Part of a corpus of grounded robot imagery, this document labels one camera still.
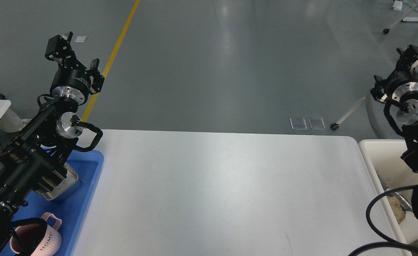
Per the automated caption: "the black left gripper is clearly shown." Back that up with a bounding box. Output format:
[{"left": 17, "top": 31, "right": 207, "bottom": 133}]
[{"left": 45, "top": 31, "right": 105, "bottom": 106}]

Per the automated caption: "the stainless steel rectangular container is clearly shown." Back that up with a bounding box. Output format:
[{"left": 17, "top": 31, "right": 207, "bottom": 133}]
[{"left": 39, "top": 163, "right": 82, "bottom": 203}]

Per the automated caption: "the beige plastic bin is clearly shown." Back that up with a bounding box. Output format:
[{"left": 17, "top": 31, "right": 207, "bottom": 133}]
[{"left": 358, "top": 139, "right": 418, "bottom": 243}]

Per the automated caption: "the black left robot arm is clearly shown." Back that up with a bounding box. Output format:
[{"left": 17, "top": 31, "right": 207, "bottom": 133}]
[{"left": 0, "top": 31, "right": 105, "bottom": 256}]

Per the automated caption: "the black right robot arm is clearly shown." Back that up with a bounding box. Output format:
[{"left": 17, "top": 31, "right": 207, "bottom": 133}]
[{"left": 351, "top": 45, "right": 418, "bottom": 256}]

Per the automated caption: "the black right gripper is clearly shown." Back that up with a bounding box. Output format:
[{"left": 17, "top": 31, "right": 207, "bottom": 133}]
[{"left": 370, "top": 45, "right": 418, "bottom": 104}]

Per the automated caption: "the brown paper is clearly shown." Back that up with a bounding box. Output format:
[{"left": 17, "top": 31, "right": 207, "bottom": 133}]
[{"left": 387, "top": 197, "right": 406, "bottom": 224}]

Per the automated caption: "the grey office chair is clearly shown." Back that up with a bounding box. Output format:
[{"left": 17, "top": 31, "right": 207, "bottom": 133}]
[{"left": 330, "top": 93, "right": 403, "bottom": 140}]

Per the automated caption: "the blue plastic tray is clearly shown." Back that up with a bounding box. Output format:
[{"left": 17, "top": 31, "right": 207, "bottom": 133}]
[{"left": 12, "top": 150, "right": 104, "bottom": 256}]

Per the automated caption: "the white paper cup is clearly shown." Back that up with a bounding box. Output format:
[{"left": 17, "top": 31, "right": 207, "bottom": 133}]
[{"left": 399, "top": 211, "right": 418, "bottom": 244}]

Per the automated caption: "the pink ribbed mug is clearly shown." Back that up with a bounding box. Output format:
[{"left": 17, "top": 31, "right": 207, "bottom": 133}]
[{"left": 9, "top": 212, "right": 62, "bottom": 256}]

